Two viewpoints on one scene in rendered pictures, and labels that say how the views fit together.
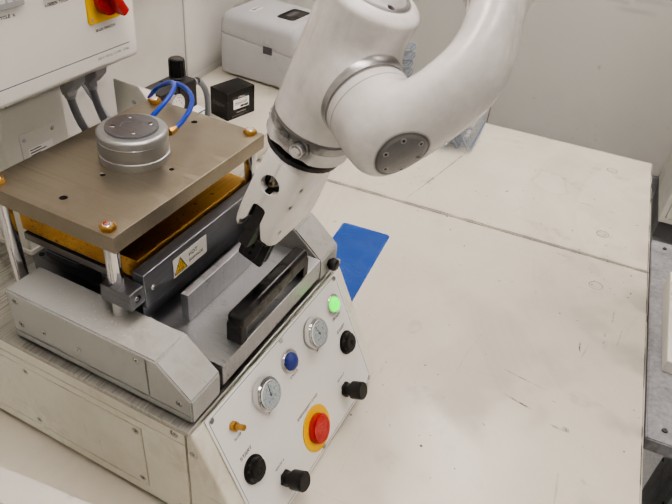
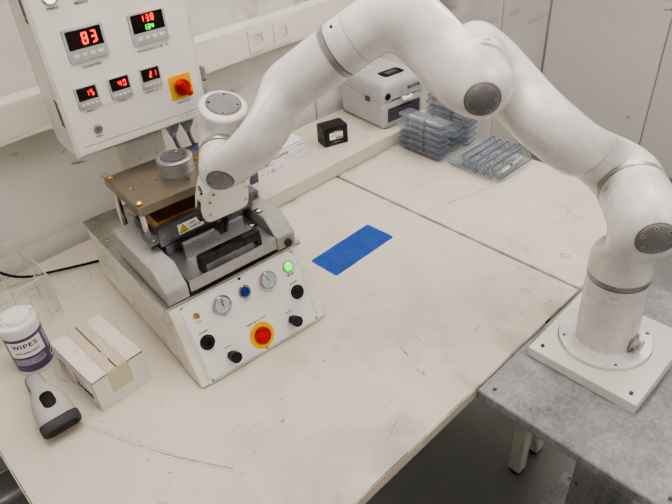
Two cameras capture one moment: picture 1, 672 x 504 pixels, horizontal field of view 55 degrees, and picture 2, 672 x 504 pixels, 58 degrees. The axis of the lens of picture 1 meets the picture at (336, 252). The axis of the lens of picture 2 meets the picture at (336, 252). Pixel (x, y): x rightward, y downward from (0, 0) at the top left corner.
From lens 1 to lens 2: 0.74 m
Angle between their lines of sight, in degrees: 24
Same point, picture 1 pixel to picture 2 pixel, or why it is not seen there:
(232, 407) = (197, 305)
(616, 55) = not seen: outside the picture
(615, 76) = not seen: outside the picture
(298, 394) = (249, 312)
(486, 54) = (246, 137)
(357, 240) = (368, 237)
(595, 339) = (492, 325)
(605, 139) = not seen: outside the picture
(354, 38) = (206, 126)
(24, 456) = (125, 321)
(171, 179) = (184, 184)
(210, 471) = (177, 334)
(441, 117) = (230, 165)
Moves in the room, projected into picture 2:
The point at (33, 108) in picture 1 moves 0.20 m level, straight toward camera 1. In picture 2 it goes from (145, 142) to (124, 185)
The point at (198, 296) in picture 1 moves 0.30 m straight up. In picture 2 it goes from (192, 246) to (160, 116)
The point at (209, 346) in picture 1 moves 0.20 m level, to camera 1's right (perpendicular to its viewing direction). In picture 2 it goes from (188, 271) to (269, 295)
